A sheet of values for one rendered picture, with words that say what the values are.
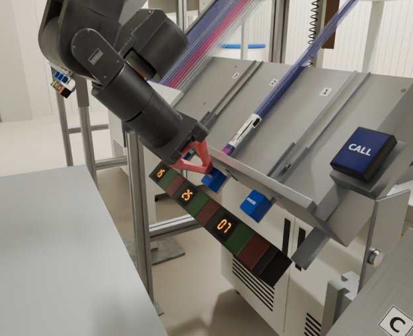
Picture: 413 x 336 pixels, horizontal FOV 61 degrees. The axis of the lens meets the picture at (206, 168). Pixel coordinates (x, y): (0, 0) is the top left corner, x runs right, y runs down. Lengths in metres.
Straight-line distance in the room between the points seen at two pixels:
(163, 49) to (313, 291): 0.71
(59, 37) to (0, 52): 3.88
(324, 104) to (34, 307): 0.44
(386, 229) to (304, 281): 0.61
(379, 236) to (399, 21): 3.27
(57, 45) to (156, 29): 0.12
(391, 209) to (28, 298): 0.42
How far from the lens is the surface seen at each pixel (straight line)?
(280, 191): 0.41
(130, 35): 0.42
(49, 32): 0.41
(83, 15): 0.39
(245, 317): 1.30
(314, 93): 0.53
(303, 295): 0.99
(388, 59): 3.62
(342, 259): 0.84
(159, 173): 0.65
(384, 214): 0.36
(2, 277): 0.55
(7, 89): 4.29
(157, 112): 0.44
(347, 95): 0.50
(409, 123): 0.43
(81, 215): 0.66
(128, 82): 0.42
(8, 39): 4.25
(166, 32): 0.44
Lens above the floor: 0.90
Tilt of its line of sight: 21 degrees down
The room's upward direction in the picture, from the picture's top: straight up
